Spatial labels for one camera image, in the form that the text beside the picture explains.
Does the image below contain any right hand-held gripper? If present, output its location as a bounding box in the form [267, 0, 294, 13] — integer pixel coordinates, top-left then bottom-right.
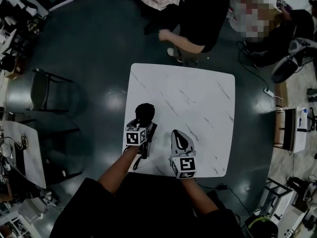
[169, 129, 197, 180]

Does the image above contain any person's left forearm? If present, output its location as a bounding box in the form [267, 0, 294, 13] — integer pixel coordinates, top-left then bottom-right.
[97, 145, 139, 196]

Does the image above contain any person's black shirt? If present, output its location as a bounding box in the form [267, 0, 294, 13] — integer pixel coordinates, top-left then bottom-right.
[49, 172, 246, 238]

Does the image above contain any black and green round bin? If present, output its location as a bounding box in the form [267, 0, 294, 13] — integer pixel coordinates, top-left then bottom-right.
[244, 214, 279, 238]

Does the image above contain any black metal frame table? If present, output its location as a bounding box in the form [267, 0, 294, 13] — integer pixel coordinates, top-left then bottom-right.
[262, 177, 296, 221]

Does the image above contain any grey-seat black-frame chair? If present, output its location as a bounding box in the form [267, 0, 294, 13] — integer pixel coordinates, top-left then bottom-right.
[26, 67, 75, 114]

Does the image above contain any black cloth item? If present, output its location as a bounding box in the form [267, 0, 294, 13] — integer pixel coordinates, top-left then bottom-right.
[133, 103, 156, 171]

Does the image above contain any long black floor cable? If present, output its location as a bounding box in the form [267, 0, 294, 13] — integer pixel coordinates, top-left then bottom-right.
[236, 40, 270, 90]

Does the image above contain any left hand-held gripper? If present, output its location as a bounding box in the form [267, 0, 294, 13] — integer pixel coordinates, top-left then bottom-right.
[124, 119, 159, 148]

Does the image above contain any cluttered white marble table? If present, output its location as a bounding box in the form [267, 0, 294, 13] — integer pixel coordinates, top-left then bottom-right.
[1, 120, 47, 189]

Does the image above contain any dark stool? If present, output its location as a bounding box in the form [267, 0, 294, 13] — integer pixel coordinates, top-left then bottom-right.
[37, 125, 83, 186]

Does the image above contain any person's right forearm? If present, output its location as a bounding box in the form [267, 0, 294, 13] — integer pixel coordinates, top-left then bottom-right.
[180, 178, 220, 217]

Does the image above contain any black cable with adapter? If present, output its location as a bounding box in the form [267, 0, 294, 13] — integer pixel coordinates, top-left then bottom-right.
[198, 183, 252, 217]

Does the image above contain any another person's forearm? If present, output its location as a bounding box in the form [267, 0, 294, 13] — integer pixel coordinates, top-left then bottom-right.
[158, 29, 207, 55]

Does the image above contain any white box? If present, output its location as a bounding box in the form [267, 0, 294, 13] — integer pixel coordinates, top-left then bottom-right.
[294, 106, 311, 154]

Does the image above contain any wooden-framed chair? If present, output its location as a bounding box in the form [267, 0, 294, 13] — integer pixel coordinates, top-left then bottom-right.
[273, 107, 298, 151]

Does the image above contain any white and black device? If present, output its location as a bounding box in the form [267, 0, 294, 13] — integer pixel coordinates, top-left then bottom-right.
[270, 38, 312, 84]

